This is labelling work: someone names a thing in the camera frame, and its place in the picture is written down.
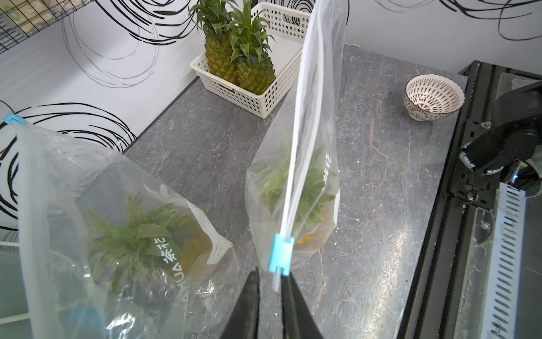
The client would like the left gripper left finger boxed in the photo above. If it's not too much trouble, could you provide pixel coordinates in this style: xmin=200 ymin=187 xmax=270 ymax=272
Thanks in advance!
xmin=220 ymin=268 xmax=261 ymax=339

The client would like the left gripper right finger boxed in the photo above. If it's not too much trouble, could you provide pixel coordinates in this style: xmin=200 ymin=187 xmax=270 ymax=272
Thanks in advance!
xmin=281 ymin=273 xmax=323 ymax=339

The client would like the clear zip-top bag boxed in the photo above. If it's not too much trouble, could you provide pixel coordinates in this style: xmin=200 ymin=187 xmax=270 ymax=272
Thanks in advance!
xmin=5 ymin=114 xmax=239 ymax=338
xmin=245 ymin=1 xmax=349 ymax=291

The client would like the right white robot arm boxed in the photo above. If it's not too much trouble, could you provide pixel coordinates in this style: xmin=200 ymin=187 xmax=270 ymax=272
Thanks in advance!
xmin=451 ymin=81 xmax=541 ymax=205

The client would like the white round sink strainer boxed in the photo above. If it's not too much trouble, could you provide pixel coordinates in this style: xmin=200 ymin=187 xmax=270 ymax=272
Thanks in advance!
xmin=403 ymin=74 xmax=465 ymax=121

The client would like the cream perforated plastic basket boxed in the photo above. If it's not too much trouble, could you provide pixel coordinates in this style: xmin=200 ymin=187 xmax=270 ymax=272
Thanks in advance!
xmin=191 ymin=1 xmax=311 ymax=119

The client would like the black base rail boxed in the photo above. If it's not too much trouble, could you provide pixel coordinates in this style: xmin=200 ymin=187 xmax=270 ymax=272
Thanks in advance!
xmin=398 ymin=61 xmax=541 ymax=338

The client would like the grey slotted cable duct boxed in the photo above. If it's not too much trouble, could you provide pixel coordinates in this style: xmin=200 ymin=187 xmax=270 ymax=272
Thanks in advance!
xmin=480 ymin=183 xmax=526 ymax=338

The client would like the black wire wall basket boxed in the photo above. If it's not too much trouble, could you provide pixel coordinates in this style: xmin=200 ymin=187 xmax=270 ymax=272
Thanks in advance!
xmin=1 ymin=0 xmax=92 ymax=54

